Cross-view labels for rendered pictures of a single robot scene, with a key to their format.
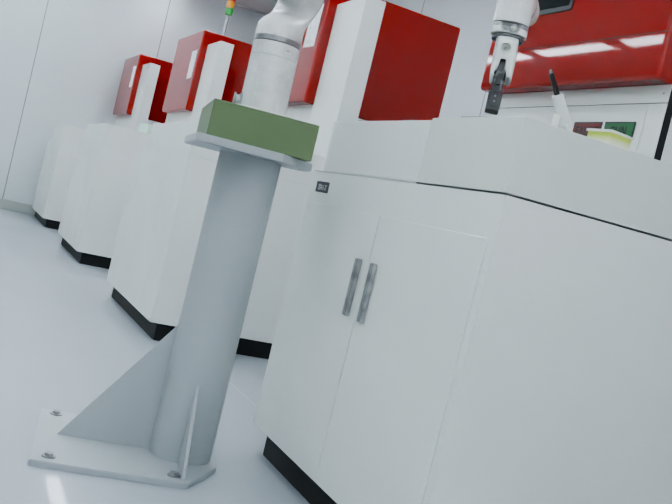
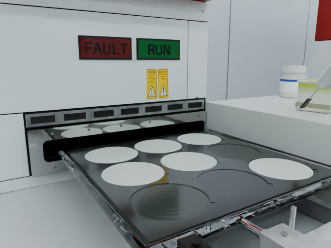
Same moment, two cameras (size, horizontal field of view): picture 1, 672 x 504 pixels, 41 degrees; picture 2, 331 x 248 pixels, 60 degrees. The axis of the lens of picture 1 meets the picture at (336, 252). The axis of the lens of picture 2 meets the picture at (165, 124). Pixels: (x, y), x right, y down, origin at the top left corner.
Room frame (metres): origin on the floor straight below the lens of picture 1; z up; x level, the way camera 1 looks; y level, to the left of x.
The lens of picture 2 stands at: (2.45, 0.05, 1.07)
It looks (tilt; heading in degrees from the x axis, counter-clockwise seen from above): 12 degrees down; 263
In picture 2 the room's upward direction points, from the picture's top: straight up
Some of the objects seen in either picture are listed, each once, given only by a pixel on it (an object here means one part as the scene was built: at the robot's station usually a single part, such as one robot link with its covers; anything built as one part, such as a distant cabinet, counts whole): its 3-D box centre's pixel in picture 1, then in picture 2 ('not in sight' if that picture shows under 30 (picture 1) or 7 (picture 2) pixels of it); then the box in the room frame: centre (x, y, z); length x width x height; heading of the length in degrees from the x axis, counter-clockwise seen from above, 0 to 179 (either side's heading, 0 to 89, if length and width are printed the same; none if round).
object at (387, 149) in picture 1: (387, 152); not in sight; (2.26, -0.07, 0.89); 0.55 x 0.09 x 0.14; 24
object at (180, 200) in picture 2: not in sight; (188, 162); (2.35, -0.42, 0.90); 0.34 x 0.34 x 0.01; 24
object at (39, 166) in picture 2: not in sight; (130, 138); (2.45, -0.61, 0.89); 0.44 x 0.02 x 0.10; 24
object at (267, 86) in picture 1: (268, 81); not in sight; (2.30, 0.27, 1.00); 0.19 x 0.19 x 0.18
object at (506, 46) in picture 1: (503, 58); not in sight; (2.10, -0.27, 1.15); 0.10 x 0.07 x 0.11; 173
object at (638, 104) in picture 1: (554, 158); (45, 87); (2.62, -0.55, 1.02); 0.81 x 0.03 x 0.40; 24
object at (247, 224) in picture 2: not in sight; (254, 229); (2.32, -0.21, 0.89); 0.05 x 0.01 x 0.01; 114
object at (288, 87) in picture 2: not in sight; (292, 81); (1.96, -0.78, 1.01); 0.07 x 0.07 x 0.10
